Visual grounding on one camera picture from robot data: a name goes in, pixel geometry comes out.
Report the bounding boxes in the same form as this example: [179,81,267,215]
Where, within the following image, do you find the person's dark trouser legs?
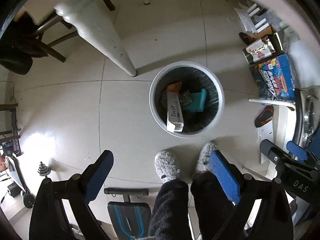
[147,172,237,240]

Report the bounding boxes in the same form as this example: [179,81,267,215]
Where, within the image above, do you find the teal box in bin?
[182,88,207,113]

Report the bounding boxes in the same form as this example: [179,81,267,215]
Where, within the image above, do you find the right grey fuzzy slipper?
[195,141,217,174]

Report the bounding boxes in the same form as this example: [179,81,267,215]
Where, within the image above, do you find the white table leg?
[55,0,137,77]

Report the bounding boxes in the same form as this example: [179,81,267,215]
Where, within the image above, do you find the white round trash bin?
[149,61,225,138]

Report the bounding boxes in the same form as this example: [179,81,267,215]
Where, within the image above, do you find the blue toy gun box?
[249,54,295,103]

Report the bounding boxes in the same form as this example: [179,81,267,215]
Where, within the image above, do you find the white green printed box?
[242,35,276,64]

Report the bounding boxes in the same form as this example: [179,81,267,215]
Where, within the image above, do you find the black blue weight bench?
[104,187,151,239]

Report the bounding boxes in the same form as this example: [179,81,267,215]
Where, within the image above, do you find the black dumbbell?
[37,162,51,178]

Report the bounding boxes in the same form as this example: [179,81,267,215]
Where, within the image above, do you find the red black slipper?
[254,105,274,128]

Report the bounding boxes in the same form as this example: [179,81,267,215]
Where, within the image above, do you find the white Doctor toothpaste box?
[167,92,184,133]

